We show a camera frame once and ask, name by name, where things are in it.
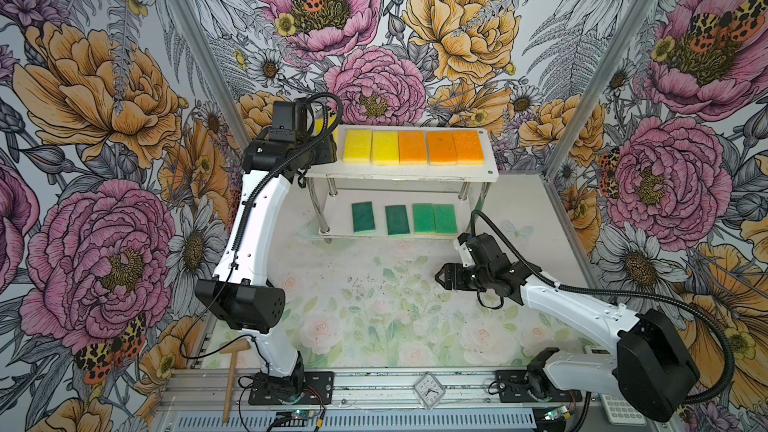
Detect light green sponge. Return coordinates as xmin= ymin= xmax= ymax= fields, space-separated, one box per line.
xmin=433 ymin=204 xmax=458 ymax=236
xmin=412 ymin=203 xmax=436 ymax=235

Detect orange sponge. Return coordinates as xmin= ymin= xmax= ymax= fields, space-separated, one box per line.
xmin=398 ymin=130 xmax=428 ymax=166
xmin=452 ymin=130 xmax=485 ymax=166
xmin=426 ymin=131 xmax=458 ymax=166

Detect orange sponge back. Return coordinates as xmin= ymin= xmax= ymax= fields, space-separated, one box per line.
xmin=398 ymin=130 xmax=428 ymax=166

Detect small white clock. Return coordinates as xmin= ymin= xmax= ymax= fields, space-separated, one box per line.
xmin=413 ymin=372 xmax=446 ymax=410

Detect yellow sponge top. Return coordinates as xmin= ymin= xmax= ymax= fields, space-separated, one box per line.
xmin=372 ymin=131 xmax=400 ymax=166

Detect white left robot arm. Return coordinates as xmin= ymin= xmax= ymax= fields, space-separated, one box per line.
xmin=194 ymin=92 xmax=343 ymax=405

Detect white two-tier metal shelf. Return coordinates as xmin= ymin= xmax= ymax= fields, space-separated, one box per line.
xmin=307 ymin=126 xmax=499 ymax=240

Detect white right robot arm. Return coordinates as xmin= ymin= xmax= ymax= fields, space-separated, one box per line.
xmin=435 ymin=233 xmax=700 ymax=422

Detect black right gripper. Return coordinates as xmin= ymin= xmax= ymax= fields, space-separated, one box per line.
xmin=434 ymin=262 xmax=493 ymax=294

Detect black corrugated right cable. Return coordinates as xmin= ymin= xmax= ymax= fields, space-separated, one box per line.
xmin=469 ymin=209 xmax=736 ymax=404

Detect white calculator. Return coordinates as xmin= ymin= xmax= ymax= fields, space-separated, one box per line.
xmin=583 ymin=344 xmax=648 ymax=427

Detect dark green scouring sponge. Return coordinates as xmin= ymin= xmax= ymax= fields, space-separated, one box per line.
xmin=385 ymin=205 xmax=410 ymax=237

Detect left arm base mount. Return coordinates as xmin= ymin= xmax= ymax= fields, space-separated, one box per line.
xmin=247 ymin=369 xmax=335 ymax=406

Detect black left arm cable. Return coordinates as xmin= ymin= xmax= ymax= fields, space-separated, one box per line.
xmin=178 ymin=92 xmax=344 ymax=361

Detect yellow sponge bottom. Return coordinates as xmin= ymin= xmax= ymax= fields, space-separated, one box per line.
xmin=342 ymin=129 xmax=372 ymax=164

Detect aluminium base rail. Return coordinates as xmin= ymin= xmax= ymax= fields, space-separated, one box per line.
xmin=149 ymin=367 xmax=667 ymax=431

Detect yellow sponge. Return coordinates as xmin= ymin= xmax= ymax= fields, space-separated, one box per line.
xmin=372 ymin=131 xmax=400 ymax=166
xmin=314 ymin=115 xmax=336 ymax=136
xmin=342 ymin=129 xmax=372 ymax=164

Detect orange sponge front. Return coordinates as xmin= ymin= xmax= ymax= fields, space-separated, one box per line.
xmin=452 ymin=130 xmax=485 ymax=166

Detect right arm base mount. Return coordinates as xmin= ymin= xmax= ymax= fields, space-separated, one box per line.
xmin=487 ymin=347 xmax=582 ymax=404

